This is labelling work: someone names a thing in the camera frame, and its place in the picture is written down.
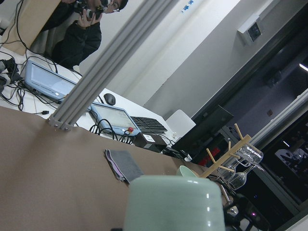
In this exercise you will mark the wooden mug tree stand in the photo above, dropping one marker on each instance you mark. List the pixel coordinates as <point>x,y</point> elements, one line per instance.
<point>230,153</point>

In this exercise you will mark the person in black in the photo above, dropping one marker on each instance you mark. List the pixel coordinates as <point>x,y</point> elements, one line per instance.
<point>82,38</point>

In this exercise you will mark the blue teach pendant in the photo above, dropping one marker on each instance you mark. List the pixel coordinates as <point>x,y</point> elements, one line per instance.
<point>43,81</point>
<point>113,120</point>

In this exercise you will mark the mint green bowl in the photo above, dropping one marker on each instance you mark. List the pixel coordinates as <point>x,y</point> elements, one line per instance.
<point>186,172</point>

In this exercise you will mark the black keyboard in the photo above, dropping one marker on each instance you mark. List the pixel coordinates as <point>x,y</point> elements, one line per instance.
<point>146,124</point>

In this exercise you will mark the aluminium frame post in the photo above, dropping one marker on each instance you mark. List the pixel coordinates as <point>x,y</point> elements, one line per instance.
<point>134,32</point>

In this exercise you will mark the clear glass on stand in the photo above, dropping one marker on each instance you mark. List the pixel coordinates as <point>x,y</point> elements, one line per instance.
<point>249,155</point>

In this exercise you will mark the grey folded cloth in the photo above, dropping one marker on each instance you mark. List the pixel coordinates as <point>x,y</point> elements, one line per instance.
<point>123,165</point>

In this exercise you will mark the black monitor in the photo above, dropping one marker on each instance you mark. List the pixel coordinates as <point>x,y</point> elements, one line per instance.
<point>192,142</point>

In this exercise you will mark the green plastic cup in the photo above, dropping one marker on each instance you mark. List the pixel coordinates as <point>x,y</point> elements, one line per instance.
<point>174,203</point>

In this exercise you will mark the black computer mouse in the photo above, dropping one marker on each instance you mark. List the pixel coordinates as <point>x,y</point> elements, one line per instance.
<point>110,99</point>

